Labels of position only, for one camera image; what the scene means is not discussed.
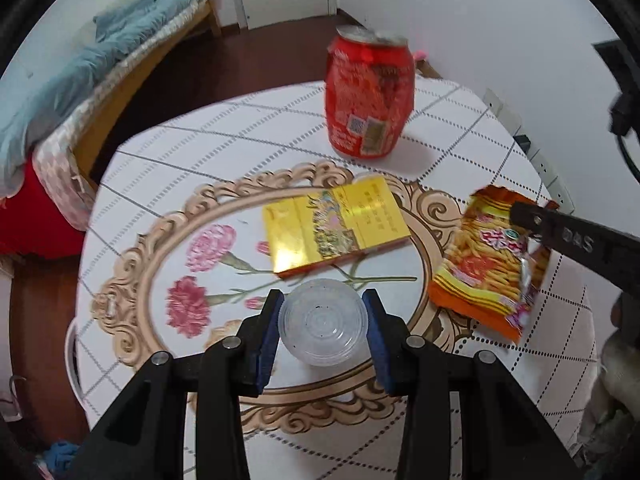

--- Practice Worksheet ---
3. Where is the clear plastic cup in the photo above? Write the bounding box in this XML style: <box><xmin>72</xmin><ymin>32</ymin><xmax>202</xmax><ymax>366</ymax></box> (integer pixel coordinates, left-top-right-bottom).
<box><xmin>278</xmin><ymin>280</ymin><xmax>371</xmax><ymax>367</ymax></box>

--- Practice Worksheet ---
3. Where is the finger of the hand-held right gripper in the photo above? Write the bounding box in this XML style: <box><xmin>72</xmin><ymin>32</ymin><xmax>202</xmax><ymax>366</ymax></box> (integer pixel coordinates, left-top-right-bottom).
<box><xmin>510</xmin><ymin>201</ymin><xmax>608</xmax><ymax>266</ymax></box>

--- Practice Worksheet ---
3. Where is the red blanket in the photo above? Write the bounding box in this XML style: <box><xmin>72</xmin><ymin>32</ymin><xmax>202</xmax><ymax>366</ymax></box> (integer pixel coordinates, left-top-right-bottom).
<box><xmin>0</xmin><ymin>160</ymin><xmax>83</xmax><ymax>261</ymax></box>

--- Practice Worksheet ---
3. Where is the table with patterned cloth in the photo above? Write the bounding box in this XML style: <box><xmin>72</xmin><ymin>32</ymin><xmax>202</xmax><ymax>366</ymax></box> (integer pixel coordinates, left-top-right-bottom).
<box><xmin>65</xmin><ymin>77</ymin><xmax>601</xmax><ymax>480</ymax></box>

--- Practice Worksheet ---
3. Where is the blue cloth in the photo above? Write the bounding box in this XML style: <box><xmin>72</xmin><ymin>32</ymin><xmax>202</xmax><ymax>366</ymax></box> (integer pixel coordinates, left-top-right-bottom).
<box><xmin>42</xmin><ymin>440</ymin><xmax>78</xmax><ymax>471</ymax></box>

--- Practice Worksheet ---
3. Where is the bed with blue duvet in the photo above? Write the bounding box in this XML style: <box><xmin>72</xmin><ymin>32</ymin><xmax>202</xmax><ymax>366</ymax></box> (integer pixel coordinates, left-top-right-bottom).
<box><xmin>0</xmin><ymin>0</ymin><xmax>206</xmax><ymax>196</ymax></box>

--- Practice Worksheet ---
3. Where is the blue pillow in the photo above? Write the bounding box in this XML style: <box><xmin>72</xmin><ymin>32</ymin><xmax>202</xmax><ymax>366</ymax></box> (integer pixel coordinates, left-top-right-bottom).
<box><xmin>94</xmin><ymin>0</ymin><xmax>198</xmax><ymax>43</ymax></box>

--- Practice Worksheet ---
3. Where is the orange snack packet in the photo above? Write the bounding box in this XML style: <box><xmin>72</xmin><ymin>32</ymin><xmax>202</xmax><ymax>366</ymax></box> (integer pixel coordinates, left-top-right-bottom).
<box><xmin>427</xmin><ymin>185</ymin><xmax>560</xmax><ymax>345</ymax></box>

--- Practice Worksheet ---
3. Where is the wooden bed frame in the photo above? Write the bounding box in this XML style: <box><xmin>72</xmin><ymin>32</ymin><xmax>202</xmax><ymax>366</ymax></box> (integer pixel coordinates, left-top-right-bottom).
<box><xmin>75</xmin><ymin>0</ymin><xmax>223</xmax><ymax>186</ymax></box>

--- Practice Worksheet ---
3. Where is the red drink can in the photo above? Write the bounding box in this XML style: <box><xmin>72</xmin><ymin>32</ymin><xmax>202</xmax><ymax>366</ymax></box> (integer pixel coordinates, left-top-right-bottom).
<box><xmin>325</xmin><ymin>26</ymin><xmax>416</xmax><ymax>158</ymax></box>

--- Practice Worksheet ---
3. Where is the person's right forearm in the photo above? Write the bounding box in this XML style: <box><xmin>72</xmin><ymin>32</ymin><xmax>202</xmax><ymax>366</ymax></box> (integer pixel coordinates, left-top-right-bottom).
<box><xmin>580</xmin><ymin>330</ymin><xmax>640</xmax><ymax>461</ymax></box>

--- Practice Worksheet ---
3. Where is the grey checkered bed sheet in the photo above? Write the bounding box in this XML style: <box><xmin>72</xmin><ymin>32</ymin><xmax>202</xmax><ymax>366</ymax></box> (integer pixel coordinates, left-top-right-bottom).
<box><xmin>32</xmin><ymin>0</ymin><xmax>211</xmax><ymax>231</ymax></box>

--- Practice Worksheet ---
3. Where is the person's right hand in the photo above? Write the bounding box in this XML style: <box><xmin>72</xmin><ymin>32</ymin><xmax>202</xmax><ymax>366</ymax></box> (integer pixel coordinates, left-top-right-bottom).
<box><xmin>611</xmin><ymin>291</ymin><xmax>640</xmax><ymax>331</ymax></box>

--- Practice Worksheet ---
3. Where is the white round bin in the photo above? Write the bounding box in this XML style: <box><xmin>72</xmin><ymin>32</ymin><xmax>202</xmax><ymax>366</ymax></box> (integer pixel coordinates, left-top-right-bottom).
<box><xmin>64</xmin><ymin>321</ymin><xmax>93</xmax><ymax>431</ymax></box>

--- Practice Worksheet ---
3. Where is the yellow flat box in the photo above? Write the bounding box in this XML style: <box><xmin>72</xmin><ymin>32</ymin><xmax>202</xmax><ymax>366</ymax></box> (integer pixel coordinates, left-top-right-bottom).
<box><xmin>262</xmin><ymin>180</ymin><xmax>412</xmax><ymax>280</ymax></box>

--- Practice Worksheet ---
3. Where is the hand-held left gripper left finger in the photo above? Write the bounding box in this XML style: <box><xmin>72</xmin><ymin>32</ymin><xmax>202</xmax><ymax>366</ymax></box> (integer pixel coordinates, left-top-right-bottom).
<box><xmin>75</xmin><ymin>289</ymin><xmax>286</xmax><ymax>480</ymax></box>

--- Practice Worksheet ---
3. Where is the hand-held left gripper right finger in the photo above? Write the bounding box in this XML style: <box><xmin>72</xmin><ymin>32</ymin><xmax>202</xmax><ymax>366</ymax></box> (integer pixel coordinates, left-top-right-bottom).
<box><xmin>362</xmin><ymin>288</ymin><xmax>583</xmax><ymax>480</ymax></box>

